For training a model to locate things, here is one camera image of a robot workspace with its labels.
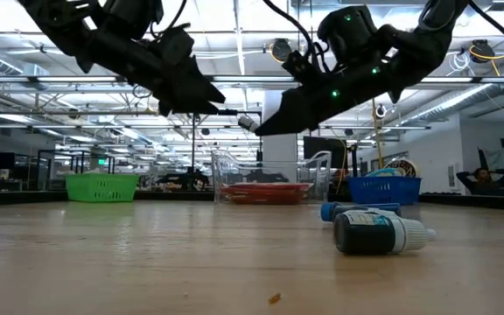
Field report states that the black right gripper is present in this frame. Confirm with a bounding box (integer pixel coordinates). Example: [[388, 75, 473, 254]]
[[255, 56, 400, 137]]

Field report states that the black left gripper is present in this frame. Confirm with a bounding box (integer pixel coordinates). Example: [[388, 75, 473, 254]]
[[89, 34, 227, 117]]

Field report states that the red snack packet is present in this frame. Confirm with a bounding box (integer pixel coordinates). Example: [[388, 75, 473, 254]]
[[218, 181, 315, 193], [227, 195, 306, 206], [221, 188, 310, 200]]

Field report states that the blue patterned tape roll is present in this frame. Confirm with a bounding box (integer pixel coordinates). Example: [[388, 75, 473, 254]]
[[364, 167, 406, 179]]

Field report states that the dark patterned tape roll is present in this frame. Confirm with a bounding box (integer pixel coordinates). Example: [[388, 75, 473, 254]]
[[381, 157, 420, 179]]

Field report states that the white building column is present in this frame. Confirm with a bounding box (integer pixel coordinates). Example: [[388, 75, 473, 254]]
[[262, 124, 299, 185]]

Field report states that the black monitor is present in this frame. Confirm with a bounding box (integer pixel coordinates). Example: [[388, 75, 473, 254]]
[[302, 136, 350, 172]]

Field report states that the clear plastic bin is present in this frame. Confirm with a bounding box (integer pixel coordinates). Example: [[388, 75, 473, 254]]
[[210, 150, 333, 206]]

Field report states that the blue plastic basket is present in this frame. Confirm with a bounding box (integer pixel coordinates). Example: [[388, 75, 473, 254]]
[[346, 175, 423, 207]]

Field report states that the green plastic basket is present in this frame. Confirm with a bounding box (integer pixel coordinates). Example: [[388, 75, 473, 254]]
[[65, 173, 141, 204]]

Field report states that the person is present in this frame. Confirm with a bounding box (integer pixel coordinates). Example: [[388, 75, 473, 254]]
[[455, 167, 504, 197]]

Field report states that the black background frame rig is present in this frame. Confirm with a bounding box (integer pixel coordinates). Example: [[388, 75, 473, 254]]
[[189, 108, 264, 176]]

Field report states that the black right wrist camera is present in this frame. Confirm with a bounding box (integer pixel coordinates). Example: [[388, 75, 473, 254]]
[[283, 49, 325, 85]]

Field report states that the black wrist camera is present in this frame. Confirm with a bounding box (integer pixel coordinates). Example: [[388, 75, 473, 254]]
[[283, 49, 325, 85], [157, 24, 197, 67]]

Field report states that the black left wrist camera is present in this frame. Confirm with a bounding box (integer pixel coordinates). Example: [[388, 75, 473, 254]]
[[157, 24, 197, 67]]

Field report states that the black ceiling cable reel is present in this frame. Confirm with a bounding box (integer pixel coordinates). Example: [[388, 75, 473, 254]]
[[469, 38, 497, 62], [269, 38, 296, 64]]

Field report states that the yellow cable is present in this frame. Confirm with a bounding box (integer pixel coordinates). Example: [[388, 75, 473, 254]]
[[371, 98, 388, 172]]

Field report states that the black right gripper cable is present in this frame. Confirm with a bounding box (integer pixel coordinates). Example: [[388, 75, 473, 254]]
[[262, 0, 323, 58]]

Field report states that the black aluminium table frame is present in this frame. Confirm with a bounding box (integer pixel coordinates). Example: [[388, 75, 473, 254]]
[[0, 190, 504, 214]]

